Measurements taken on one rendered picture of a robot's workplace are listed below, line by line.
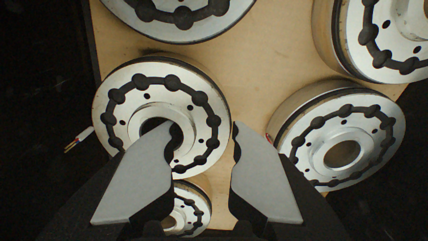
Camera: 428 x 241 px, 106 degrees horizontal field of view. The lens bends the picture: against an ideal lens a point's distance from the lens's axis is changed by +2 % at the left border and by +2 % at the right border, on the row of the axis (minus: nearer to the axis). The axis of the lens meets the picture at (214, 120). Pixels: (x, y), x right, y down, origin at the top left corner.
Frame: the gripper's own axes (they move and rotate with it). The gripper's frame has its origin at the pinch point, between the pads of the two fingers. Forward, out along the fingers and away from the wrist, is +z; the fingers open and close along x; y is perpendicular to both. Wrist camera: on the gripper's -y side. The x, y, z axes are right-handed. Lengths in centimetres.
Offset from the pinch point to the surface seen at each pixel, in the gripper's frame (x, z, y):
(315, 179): 10.5, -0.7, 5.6
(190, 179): -1.4, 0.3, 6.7
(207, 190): 0.3, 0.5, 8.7
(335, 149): 12.2, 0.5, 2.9
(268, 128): 5.9, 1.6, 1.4
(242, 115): 3.5, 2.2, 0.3
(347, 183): 13.4, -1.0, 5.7
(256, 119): 4.8, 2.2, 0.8
